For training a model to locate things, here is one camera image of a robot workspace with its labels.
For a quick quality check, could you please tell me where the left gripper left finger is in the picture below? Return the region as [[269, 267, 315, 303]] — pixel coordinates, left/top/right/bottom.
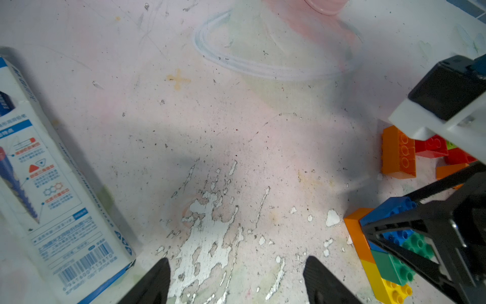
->
[[118, 258, 171, 304]]

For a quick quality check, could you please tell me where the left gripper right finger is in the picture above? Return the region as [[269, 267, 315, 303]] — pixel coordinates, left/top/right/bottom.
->
[[303, 256, 361, 304]]

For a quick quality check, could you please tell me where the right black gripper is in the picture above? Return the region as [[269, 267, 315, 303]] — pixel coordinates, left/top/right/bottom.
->
[[363, 161, 485, 303]]

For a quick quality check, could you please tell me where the dark green lego brick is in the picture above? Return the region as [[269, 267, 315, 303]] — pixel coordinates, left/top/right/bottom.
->
[[371, 231, 435, 286]]

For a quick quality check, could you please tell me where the yellow lego brick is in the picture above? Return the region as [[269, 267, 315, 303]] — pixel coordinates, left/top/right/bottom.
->
[[361, 260, 413, 304]]

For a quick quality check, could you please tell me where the orange lego brick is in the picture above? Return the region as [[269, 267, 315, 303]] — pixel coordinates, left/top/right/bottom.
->
[[435, 163, 469, 180], [381, 126, 416, 179], [344, 208, 375, 263]]

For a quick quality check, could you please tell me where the red lego brick top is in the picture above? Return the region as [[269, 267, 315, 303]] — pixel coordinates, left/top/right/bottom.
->
[[444, 148, 477, 165]]

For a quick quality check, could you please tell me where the lime lego brick top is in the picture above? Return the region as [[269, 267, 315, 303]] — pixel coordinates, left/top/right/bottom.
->
[[446, 141, 457, 150]]

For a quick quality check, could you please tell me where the small red lego brick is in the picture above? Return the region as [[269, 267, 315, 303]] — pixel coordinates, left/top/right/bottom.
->
[[415, 135, 449, 158]]

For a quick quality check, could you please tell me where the white blue small box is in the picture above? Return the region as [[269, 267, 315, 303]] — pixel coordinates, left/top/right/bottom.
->
[[1, 59, 135, 303]]

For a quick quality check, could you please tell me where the pink pen cup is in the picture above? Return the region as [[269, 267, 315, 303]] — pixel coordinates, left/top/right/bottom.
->
[[305, 0, 348, 16]]

